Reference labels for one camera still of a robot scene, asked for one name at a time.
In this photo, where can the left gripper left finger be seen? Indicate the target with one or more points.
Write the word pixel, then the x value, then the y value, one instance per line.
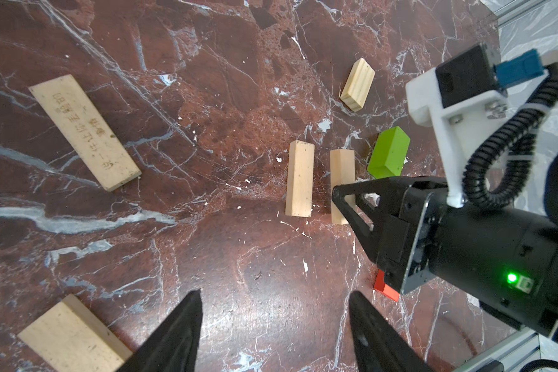
pixel 173 346

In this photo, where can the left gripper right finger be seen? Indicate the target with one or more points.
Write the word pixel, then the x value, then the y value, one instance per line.
pixel 377 346

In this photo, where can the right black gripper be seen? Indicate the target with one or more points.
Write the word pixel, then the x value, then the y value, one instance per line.
pixel 507 259

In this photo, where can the wood block slanted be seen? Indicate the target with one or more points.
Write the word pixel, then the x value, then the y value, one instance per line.
pixel 342 171

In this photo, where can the green block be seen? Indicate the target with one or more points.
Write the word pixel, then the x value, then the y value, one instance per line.
pixel 389 154

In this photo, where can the grooved wood block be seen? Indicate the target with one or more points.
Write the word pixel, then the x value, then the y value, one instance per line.
pixel 357 87

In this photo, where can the red cube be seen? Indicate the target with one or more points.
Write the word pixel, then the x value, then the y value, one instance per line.
pixel 381 286

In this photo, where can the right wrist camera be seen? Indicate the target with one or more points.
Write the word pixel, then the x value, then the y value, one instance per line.
pixel 465 100

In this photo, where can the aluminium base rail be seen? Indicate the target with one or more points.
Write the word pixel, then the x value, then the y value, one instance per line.
pixel 514 352

